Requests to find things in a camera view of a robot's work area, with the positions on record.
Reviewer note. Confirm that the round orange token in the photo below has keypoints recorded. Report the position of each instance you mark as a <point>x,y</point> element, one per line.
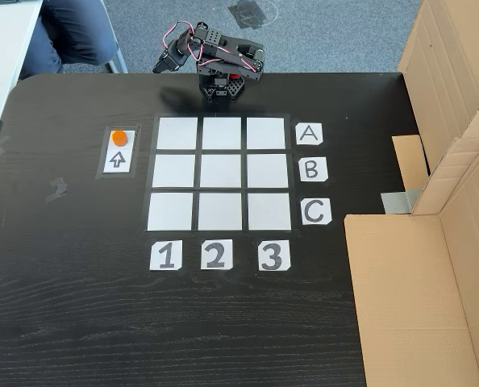
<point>119,137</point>

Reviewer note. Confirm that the white nine-square grid sheet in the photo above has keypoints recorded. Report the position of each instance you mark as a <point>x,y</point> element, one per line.
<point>221,173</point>

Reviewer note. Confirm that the grey chair leg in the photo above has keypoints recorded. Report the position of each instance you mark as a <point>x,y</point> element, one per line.
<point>117,62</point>

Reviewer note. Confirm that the red black table clamp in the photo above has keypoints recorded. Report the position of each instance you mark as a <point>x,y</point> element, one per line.
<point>234,76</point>

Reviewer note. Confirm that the black tape patch on carpet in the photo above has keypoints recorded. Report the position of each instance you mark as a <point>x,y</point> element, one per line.
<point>251,12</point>

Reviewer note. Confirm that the person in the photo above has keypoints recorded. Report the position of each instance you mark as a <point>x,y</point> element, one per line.
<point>66,36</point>

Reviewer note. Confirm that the white arrow paper sheet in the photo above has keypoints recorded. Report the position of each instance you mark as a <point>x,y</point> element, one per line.
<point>117,160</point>

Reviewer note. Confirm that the paper sheet letter A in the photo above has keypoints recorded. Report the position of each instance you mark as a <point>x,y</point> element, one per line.
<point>309,134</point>

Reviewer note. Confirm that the white side table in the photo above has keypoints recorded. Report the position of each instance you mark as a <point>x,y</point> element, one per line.
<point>1,60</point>

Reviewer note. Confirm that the clear tape scraps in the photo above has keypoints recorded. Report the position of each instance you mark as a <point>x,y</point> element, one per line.
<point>57,190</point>

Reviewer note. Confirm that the paper sheet letter B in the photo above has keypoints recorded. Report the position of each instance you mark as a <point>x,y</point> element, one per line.
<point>313,169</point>

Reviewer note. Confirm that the paper sheet number 1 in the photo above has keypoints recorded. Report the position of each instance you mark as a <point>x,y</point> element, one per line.
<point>166,255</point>

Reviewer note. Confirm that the paper sheet number 2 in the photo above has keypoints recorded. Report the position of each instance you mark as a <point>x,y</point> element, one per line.
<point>216,254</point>

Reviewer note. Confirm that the paper sheet letter C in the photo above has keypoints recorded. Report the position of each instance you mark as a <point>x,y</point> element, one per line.
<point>316,211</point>

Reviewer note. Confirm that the paper sheet number 3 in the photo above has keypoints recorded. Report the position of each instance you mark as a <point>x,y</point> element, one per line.
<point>274,255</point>

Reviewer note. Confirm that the brown cardboard screen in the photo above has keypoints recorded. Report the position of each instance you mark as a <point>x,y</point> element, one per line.
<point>445,72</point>
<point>417,302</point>

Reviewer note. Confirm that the grey duct tape piece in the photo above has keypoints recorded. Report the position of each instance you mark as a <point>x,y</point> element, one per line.
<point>398,200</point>

